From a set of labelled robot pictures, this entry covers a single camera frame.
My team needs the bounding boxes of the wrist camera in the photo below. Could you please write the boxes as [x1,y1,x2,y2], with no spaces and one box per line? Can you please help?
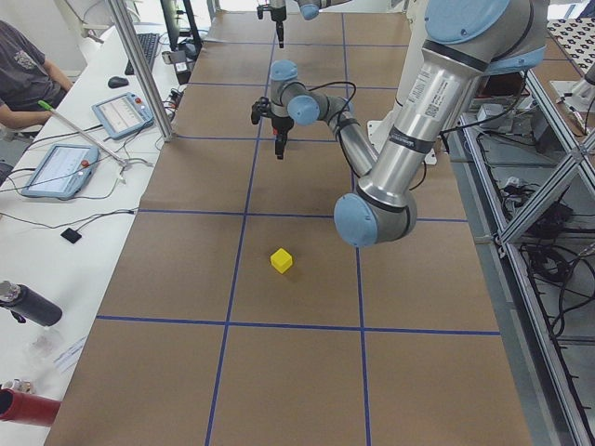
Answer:
[257,2,271,20]
[250,97,271,125]

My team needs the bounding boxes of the black water bottle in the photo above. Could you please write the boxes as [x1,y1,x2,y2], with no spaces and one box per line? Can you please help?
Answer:
[1,281,62,327]

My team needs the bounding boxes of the aluminium frame post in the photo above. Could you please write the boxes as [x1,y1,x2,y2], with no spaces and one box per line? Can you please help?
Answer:
[107,0,173,142]

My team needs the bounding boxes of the black computer mouse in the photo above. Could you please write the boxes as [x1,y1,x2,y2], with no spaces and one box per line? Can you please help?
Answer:
[107,76,129,89]

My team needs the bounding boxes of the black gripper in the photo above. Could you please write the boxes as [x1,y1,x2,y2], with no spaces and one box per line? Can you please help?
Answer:
[271,7,286,48]
[271,115,294,160]

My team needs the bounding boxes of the far teach pendant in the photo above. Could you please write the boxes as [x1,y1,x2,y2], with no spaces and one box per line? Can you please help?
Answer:
[91,93,154,140]

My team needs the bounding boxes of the red water bottle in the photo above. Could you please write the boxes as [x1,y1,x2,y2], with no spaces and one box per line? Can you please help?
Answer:
[1,388,61,427]

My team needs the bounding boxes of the near teach pendant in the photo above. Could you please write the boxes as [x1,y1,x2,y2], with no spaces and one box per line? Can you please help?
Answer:
[20,143,99,200]

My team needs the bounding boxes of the teach pendant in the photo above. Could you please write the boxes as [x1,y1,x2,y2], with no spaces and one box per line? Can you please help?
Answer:
[91,93,154,140]
[20,143,99,200]

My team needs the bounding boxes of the black keyboard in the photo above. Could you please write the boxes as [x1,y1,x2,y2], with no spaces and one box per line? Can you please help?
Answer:
[137,33,160,73]

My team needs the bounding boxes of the seated person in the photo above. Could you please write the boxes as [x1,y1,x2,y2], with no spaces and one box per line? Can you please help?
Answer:
[1,21,73,130]

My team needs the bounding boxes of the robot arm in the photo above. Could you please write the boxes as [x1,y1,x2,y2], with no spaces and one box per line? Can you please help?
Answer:
[270,1,549,247]
[257,0,348,48]

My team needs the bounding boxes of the yellow wooden block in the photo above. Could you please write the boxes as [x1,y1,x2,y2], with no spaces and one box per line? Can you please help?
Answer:
[270,247,293,274]

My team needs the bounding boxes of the brown paper table cover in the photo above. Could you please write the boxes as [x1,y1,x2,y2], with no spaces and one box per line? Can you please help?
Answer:
[46,13,532,445]

